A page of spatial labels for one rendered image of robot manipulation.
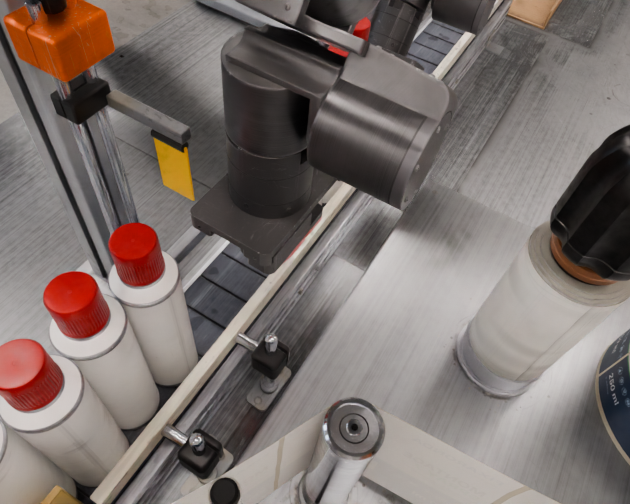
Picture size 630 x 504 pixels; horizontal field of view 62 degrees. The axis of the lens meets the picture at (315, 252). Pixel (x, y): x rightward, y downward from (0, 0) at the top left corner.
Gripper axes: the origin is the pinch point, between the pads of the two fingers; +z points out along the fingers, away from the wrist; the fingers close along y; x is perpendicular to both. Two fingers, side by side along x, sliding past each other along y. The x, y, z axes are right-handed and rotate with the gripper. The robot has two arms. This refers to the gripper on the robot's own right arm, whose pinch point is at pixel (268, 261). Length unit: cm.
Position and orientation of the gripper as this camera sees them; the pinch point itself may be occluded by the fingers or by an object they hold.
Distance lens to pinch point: 44.3
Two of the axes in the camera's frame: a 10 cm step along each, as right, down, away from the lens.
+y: 5.2, -6.6, 5.4
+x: -8.5, -4.7, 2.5
